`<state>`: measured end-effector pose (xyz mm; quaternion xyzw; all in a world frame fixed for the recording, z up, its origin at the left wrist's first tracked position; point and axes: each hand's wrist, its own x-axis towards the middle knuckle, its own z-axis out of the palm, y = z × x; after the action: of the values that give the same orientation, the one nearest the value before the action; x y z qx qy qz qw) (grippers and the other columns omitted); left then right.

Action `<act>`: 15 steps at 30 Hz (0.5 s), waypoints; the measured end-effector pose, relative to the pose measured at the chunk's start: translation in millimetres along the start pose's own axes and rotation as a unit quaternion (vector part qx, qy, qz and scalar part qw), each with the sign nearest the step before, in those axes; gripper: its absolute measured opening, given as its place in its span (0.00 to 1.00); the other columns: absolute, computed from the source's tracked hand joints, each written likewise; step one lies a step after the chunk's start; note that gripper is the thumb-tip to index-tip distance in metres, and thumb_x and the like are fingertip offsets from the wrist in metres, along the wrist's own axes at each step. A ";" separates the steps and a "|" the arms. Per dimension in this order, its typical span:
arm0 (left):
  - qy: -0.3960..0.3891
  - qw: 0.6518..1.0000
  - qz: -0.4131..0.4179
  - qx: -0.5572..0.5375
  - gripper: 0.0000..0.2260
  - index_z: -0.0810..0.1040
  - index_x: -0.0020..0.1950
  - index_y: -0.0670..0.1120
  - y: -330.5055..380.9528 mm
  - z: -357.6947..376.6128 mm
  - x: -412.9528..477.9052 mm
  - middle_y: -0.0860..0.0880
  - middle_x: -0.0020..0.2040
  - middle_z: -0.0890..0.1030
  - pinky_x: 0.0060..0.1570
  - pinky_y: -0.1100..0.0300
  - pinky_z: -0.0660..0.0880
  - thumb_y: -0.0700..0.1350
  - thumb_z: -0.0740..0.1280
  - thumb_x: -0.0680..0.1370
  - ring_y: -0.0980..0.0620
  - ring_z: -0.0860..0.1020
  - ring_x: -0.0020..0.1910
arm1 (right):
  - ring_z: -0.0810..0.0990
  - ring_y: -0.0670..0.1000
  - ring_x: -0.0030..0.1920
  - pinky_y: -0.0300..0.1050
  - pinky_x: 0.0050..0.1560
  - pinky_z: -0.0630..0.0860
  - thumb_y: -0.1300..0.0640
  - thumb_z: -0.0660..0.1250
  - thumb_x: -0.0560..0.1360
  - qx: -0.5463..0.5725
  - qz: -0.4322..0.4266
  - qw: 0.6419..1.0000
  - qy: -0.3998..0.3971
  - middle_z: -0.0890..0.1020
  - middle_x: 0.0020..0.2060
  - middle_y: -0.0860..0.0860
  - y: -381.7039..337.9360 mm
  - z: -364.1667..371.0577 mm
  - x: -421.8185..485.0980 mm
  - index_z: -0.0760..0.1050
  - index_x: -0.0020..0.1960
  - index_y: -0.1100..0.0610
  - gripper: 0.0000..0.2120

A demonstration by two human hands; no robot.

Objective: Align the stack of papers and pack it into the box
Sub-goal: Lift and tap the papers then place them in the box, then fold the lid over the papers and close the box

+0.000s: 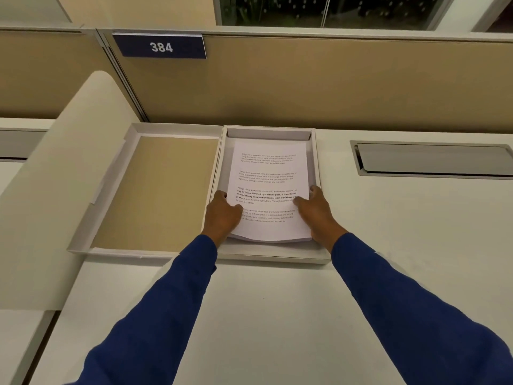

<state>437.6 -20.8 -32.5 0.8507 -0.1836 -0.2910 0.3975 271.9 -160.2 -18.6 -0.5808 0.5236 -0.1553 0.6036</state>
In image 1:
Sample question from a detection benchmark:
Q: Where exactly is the person's right forearm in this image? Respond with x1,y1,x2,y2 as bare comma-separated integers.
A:
331,232,513,385

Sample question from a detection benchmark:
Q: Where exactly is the person's left hand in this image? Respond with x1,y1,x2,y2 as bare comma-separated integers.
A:
201,190,244,249

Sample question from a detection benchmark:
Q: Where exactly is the stack of printed white paper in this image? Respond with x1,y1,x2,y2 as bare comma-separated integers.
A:
225,138,313,243

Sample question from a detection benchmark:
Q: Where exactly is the blue desk number sign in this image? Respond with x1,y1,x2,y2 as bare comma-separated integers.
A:
112,33,207,60

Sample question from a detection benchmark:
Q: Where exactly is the person's left forearm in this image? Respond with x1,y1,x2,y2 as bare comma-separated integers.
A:
63,235,219,385

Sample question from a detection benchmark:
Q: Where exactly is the window with white frame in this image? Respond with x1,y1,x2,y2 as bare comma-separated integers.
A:
212,0,457,32

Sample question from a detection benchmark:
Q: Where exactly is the white box lid tan lining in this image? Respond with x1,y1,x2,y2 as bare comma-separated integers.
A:
67,122,223,259

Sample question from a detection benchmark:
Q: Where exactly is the white cardboard box tray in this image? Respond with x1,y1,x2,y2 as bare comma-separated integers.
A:
210,125,332,265

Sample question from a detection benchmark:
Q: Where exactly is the grey desk cable flap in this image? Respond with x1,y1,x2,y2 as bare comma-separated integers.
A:
350,140,513,180

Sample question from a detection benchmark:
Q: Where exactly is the person's right hand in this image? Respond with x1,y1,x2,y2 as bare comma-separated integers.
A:
293,185,348,254

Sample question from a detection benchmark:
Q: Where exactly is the curved white side divider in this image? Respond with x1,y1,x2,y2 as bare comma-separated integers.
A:
0,70,142,311

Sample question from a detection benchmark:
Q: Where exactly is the beige desk partition panel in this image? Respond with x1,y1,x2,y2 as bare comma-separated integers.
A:
96,29,513,134
0,24,150,123

